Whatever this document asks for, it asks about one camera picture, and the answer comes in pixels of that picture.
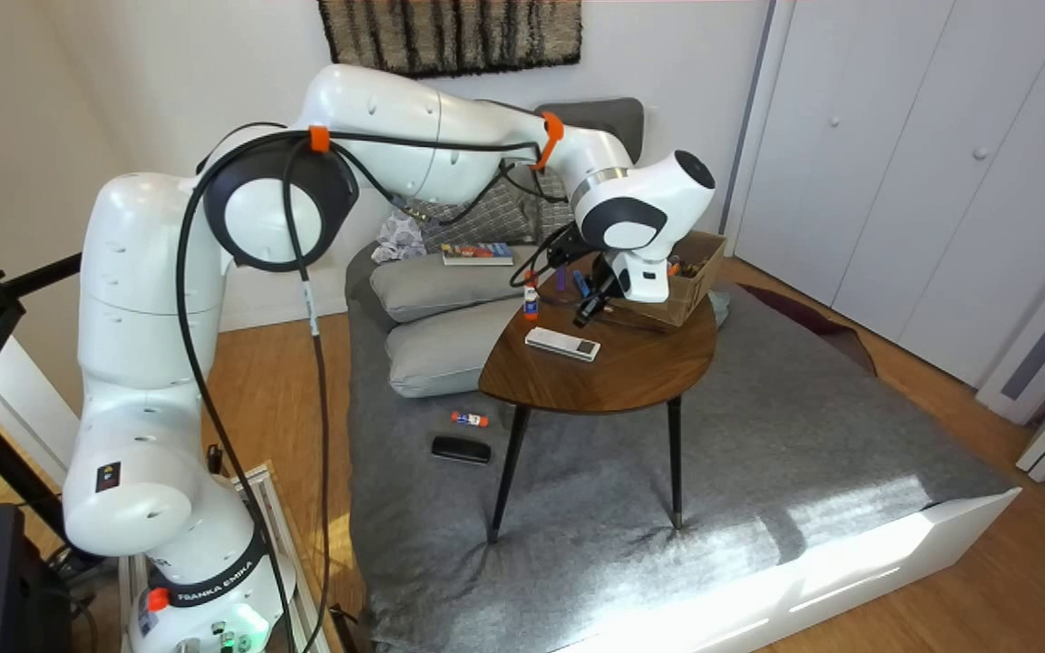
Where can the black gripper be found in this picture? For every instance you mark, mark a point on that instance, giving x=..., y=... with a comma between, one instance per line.
x=605, y=276

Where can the white remote control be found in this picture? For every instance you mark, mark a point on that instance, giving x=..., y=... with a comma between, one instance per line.
x=565, y=342

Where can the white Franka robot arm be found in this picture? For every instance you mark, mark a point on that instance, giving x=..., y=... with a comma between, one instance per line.
x=134, y=365

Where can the black remote control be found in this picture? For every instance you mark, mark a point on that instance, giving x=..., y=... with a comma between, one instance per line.
x=462, y=446

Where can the tall glue stick orange cap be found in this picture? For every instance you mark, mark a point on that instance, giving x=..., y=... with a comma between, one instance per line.
x=530, y=310

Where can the wooden side table black legs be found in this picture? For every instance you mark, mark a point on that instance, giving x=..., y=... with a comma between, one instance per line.
x=617, y=374

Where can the open cardboard box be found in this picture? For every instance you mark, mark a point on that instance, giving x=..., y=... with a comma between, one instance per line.
x=689, y=294

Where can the colourful book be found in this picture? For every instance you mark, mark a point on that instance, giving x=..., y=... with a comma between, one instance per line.
x=478, y=256

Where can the checkered patterned pillow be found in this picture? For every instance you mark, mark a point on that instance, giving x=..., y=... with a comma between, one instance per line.
x=472, y=219

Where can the light grey pillow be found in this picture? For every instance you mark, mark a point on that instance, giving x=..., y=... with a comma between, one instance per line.
x=438, y=289

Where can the large grey pillow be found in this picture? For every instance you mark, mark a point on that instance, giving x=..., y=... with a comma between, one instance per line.
x=438, y=351

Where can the small glue stick orange cap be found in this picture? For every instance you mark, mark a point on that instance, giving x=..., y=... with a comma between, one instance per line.
x=468, y=417

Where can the dark grey cushion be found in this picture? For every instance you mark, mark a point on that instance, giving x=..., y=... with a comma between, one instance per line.
x=606, y=121

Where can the clear plastic bag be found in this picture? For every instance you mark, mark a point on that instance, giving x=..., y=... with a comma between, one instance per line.
x=399, y=238

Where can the dark red rug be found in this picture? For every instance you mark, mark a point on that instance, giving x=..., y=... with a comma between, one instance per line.
x=826, y=326

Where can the grey bed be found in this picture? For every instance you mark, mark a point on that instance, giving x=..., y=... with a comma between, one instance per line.
x=814, y=457

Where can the white closet doors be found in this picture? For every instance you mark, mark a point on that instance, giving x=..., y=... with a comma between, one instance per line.
x=908, y=145

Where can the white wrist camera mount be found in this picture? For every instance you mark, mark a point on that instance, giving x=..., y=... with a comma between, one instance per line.
x=644, y=276

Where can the dark woven wall tapestry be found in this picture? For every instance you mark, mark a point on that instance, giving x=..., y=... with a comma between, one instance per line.
x=451, y=37

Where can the white bed frame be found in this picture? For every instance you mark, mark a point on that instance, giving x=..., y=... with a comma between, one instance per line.
x=908, y=567

